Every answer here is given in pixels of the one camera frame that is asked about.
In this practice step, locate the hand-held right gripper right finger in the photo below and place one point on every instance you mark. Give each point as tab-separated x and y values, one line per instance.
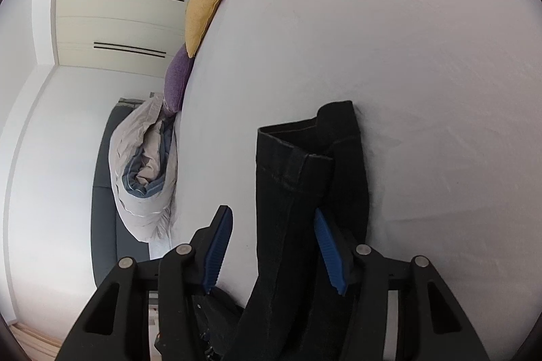
330	255

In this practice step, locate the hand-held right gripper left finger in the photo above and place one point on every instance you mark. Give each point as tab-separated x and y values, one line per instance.
216	251

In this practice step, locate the black pants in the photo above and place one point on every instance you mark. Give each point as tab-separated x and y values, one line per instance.
288	217

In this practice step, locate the grey upholstered headboard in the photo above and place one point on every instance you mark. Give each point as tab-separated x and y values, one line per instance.
103	217

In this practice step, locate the rolled beige duvet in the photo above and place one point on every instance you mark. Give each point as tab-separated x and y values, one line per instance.
135	141

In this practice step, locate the purple pillow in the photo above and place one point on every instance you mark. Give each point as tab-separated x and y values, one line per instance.
178	77

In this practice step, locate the bed with white sheet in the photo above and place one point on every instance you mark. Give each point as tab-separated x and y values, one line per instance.
381	47

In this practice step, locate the yellow pillow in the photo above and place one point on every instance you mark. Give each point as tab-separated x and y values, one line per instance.
205	5

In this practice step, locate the cream wardrobe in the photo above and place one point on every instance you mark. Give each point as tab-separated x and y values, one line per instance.
106	18

